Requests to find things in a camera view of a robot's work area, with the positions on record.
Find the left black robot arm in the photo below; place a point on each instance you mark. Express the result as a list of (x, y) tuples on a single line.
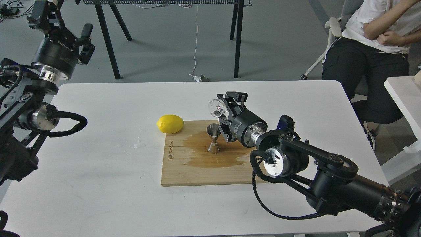
[(26, 119)]

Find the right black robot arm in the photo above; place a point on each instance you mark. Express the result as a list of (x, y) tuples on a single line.
[(329, 181)]

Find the steel jigger measuring cup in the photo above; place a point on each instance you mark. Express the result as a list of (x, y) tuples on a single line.
[(214, 132)]

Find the small clear glass cup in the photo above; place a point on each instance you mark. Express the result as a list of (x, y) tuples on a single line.
[(217, 108)]

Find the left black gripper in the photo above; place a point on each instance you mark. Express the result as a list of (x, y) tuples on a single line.
[(53, 60)]

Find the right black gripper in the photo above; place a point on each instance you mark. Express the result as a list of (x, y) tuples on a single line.
[(242, 125)]

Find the white side table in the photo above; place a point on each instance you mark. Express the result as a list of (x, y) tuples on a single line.
[(406, 93)]

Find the yellow lemon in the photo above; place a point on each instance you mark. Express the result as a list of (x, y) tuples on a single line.
[(170, 124)]

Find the wooden cutting board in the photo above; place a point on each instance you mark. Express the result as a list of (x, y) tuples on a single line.
[(188, 162)]

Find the seated person white shirt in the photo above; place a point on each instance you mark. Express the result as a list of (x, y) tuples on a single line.
[(374, 44)]

